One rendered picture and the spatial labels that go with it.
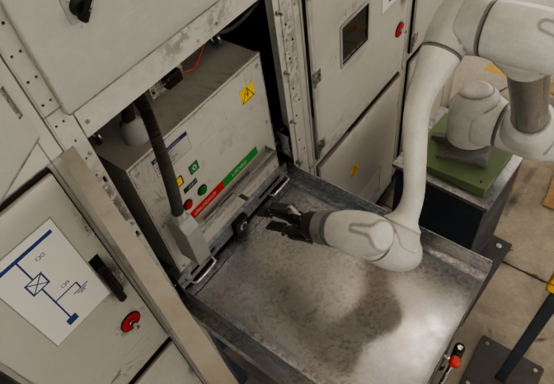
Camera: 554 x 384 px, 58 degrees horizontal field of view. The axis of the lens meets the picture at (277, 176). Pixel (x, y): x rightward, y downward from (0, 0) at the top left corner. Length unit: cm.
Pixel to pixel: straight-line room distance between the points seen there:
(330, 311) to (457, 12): 85
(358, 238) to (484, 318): 141
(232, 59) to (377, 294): 78
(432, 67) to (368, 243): 43
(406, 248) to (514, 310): 132
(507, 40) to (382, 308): 78
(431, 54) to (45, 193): 87
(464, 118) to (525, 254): 108
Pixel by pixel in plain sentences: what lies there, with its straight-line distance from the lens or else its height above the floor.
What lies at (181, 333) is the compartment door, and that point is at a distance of 71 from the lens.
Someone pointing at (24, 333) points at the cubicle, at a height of 131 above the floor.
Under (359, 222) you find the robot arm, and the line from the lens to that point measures 115.
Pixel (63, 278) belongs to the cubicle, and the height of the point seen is 135.
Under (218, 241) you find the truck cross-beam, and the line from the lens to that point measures 159.
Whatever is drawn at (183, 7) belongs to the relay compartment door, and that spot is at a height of 169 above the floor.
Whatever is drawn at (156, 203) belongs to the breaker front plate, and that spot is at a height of 124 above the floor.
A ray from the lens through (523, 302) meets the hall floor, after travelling 257.
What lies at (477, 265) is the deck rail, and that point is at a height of 86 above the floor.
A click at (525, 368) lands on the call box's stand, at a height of 1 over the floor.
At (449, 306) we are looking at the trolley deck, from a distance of 153.
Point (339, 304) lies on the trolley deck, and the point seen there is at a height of 85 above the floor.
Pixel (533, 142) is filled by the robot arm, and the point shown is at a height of 102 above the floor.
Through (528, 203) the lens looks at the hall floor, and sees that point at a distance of 289.
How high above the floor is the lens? 221
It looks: 50 degrees down
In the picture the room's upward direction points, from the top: 10 degrees counter-clockwise
